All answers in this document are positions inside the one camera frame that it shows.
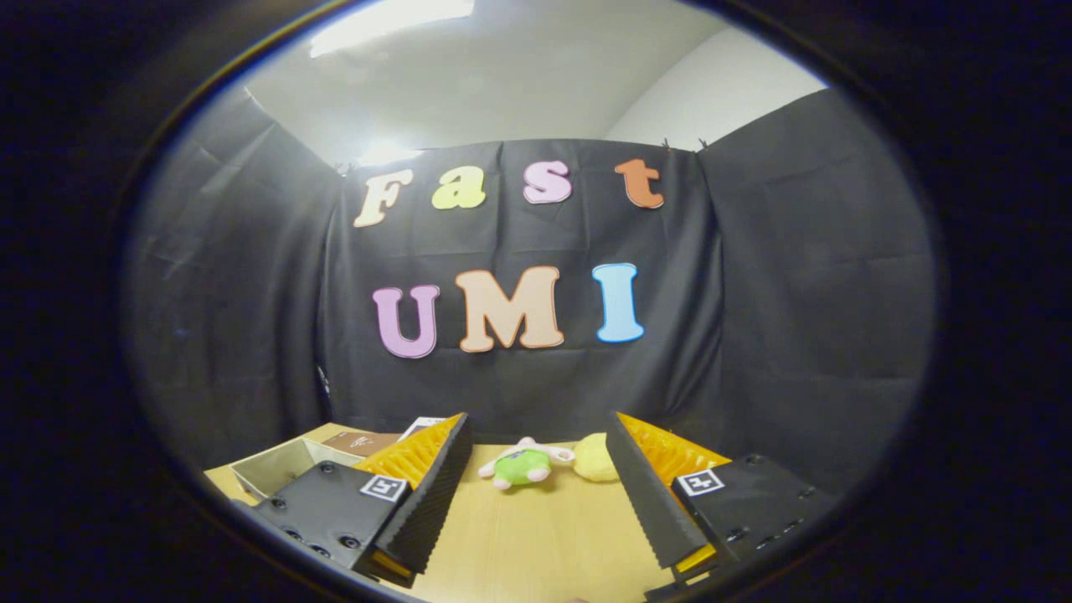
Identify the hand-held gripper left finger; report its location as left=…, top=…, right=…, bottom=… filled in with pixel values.
left=250, top=411, right=474, bottom=590

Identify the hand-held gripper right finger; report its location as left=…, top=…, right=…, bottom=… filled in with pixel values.
left=606, top=411, right=837, bottom=584

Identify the grey storage box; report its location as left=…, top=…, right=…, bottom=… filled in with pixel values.
left=229, top=436, right=367, bottom=503

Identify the yellow plush toy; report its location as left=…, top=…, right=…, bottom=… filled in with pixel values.
left=573, top=432, right=621, bottom=484

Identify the brown cover book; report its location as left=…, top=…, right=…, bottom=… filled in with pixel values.
left=322, top=430, right=402, bottom=458

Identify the green and pink plush toy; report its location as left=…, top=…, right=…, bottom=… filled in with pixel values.
left=477, top=436, right=577, bottom=491

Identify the black backdrop cloth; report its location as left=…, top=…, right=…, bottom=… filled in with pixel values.
left=126, top=84, right=939, bottom=495

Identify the ceiling light panel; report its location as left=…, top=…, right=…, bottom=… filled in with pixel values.
left=308, top=0, right=476, bottom=58

